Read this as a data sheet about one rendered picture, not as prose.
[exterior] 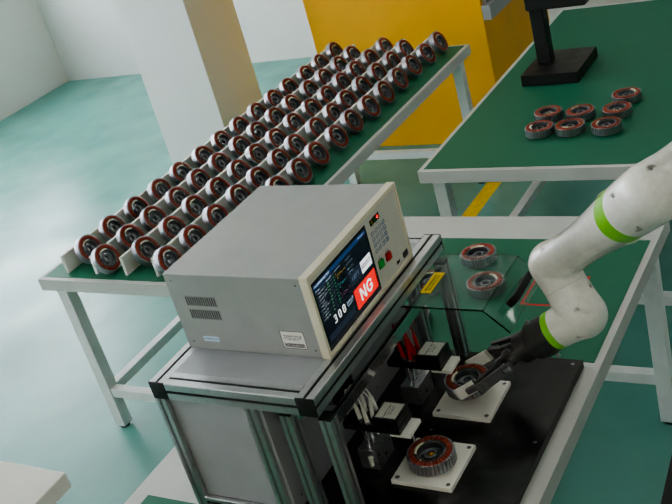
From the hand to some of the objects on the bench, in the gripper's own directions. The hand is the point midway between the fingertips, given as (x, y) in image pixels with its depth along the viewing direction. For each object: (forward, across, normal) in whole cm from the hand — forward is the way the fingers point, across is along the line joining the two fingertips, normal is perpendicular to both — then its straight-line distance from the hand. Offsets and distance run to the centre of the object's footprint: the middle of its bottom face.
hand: (468, 377), depth 245 cm
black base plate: (+8, -12, -6) cm, 15 cm away
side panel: (+44, -39, +15) cm, 61 cm away
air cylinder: (+16, +2, +1) cm, 17 cm away
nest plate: (+7, -24, -4) cm, 25 cm away
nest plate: (+4, 0, -6) cm, 7 cm away
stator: (+6, -24, -3) cm, 25 cm away
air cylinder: (+19, -22, +3) cm, 29 cm away
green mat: (+19, +55, 0) cm, 58 cm away
